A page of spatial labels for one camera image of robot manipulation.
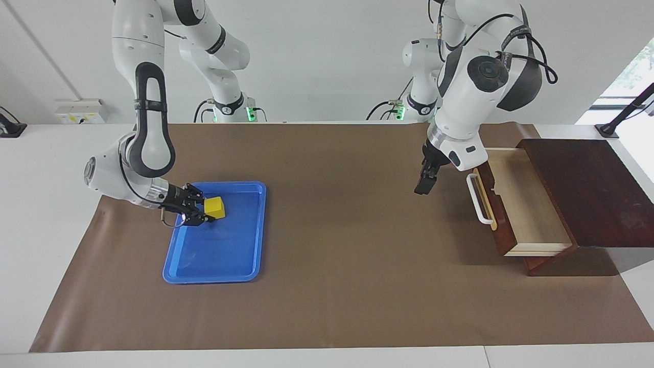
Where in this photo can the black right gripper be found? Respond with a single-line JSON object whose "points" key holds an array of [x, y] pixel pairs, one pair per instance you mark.
{"points": [[178, 198]]}

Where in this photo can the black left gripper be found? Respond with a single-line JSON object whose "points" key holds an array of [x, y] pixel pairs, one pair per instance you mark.
{"points": [[434, 162]]}

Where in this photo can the yellow block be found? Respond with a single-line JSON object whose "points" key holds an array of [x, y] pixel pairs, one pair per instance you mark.
{"points": [[215, 207]]}

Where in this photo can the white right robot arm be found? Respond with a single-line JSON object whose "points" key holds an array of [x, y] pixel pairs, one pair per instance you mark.
{"points": [[148, 128]]}

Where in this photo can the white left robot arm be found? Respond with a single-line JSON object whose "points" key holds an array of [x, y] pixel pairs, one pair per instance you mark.
{"points": [[470, 92]]}

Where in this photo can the blue plastic tray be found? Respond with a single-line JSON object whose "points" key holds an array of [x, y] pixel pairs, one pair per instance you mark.
{"points": [[214, 250]]}

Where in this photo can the brown table mat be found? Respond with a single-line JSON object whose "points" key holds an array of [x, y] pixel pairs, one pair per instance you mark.
{"points": [[332, 255]]}

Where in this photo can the dark wooden cabinet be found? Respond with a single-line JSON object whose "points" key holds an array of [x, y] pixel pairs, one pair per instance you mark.
{"points": [[603, 194]]}

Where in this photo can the bright window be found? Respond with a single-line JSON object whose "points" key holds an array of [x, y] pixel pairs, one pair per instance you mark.
{"points": [[638, 71]]}

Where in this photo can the black desk mount base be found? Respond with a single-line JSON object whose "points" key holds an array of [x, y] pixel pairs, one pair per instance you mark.
{"points": [[10, 130]]}

